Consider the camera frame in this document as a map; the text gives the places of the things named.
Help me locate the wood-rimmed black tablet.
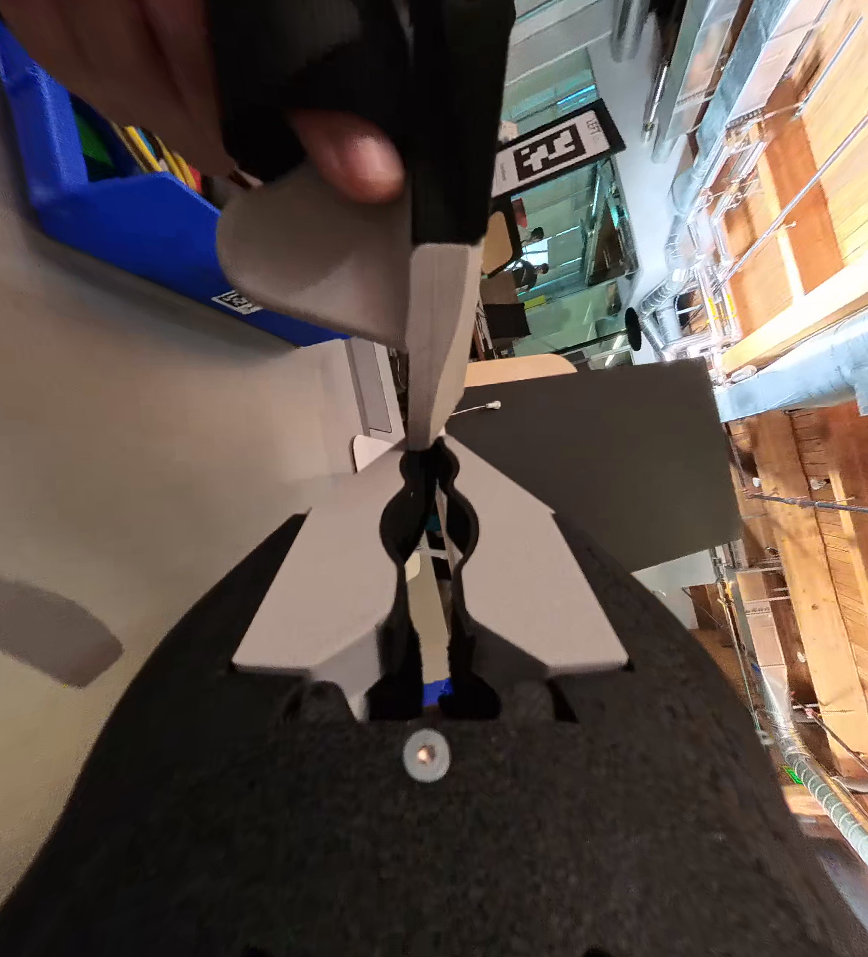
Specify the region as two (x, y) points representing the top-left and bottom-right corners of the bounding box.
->
(445, 353), (745, 575)

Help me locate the black-framed marker sign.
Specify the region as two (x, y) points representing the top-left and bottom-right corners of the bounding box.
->
(492, 99), (627, 201)

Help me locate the tan wooden chair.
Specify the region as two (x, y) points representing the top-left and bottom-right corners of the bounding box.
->
(481, 213), (525, 279)

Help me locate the blue plastic bin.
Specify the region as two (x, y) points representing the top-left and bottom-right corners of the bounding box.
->
(0, 11), (351, 348)

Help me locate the dark table cable hatch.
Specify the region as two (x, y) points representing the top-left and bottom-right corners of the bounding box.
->
(344, 338), (396, 436)

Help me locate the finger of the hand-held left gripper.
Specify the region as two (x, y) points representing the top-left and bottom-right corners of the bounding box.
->
(216, 163), (414, 354)
(404, 243), (482, 453)

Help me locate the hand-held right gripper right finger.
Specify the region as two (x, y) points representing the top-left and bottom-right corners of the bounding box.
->
(436, 437), (631, 722)

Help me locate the black round-top stand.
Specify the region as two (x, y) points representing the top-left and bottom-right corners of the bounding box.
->
(539, 305), (648, 354)

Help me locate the silver ventilation duct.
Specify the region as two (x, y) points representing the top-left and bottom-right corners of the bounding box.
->
(714, 288), (868, 423)

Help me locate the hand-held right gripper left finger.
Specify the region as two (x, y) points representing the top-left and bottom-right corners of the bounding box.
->
(231, 441), (426, 722)

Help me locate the person's left hand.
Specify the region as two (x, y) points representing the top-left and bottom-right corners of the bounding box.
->
(0, 0), (407, 205)

